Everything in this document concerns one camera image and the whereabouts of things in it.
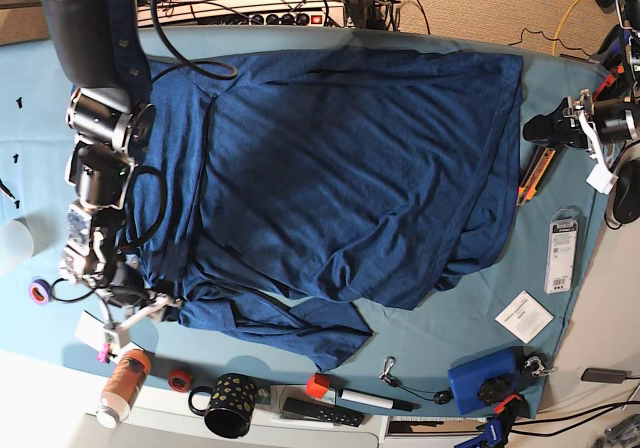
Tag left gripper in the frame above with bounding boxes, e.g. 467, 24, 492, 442
522, 97, 594, 149

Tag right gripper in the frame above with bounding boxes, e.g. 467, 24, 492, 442
102, 262, 181, 323

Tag dark blue t-shirt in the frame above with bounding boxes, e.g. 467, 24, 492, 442
127, 48, 524, 371

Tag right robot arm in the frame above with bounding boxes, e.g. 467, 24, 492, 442
41, 0, 180, 323

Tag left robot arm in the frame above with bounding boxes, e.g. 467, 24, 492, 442
523, 0, 639, 151

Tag orange black utility knife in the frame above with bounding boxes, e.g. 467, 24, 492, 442
516, 147, 558, 206

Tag white paper sheet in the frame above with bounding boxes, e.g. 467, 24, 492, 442
74, 311, 140, 358

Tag orange black clamp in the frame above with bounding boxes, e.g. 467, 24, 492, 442
593, 73, 617, 99

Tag pink small toy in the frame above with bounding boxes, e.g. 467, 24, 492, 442
96, 344, 112, 364

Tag orange supplement bottle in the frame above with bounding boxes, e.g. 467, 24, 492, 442
96, 349, 151, 429

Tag blue spring clamp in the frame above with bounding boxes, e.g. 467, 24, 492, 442
588, 25, 624, 70

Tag purple tape roll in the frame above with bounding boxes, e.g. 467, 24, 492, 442
28, 278, 52, 306

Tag black computer mouse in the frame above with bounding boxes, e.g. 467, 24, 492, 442
612, 158, 640, 225

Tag red tape roll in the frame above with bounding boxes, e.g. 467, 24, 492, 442
167, 369, 193, 393

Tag translucent plastic cup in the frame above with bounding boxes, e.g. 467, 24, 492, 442
0, 220, 34, 276

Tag clear blister pack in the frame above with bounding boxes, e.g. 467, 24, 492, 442
544, 206, 580, 295

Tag black mug gold dots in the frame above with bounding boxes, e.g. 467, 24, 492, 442
188, 373, 258, 439

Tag white paper card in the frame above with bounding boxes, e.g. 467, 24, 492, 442
495, 291, 553, 344

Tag orange red cube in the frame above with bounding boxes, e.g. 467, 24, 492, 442
305, 373, 330, 399

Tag black remote control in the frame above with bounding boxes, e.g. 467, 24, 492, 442
282, 397, 365, 427

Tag light blue table cloth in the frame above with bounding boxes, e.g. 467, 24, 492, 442
1, 41, 606, 393

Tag white marker pen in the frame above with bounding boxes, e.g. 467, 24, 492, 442
336, 389, 415, 412

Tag metal carabiner keyring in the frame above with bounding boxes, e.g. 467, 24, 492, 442
521, 355, 555, 378

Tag black adapter block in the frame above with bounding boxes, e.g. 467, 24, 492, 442
581, 367, 628, 384

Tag blue box with knob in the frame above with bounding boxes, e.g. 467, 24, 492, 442
447, 348, 522, 415

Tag white power strip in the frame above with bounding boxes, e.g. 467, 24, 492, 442
187, 0, 348, 27

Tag blue orange bottom clamp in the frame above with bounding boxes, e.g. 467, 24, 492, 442
459, 393, 528, 448

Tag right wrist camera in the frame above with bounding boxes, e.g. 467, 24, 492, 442
103, 323, 130, 355

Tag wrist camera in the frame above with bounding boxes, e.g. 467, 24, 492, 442
586, 164, 618, 195
103, 323, 130, 355

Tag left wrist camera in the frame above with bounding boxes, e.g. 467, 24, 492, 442
586, 164, 618, 195

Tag yellow cable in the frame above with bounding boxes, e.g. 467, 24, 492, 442
551, 0, 615, 57

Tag black lanyard with clip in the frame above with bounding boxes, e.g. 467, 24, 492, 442
378, 355, 453, 407

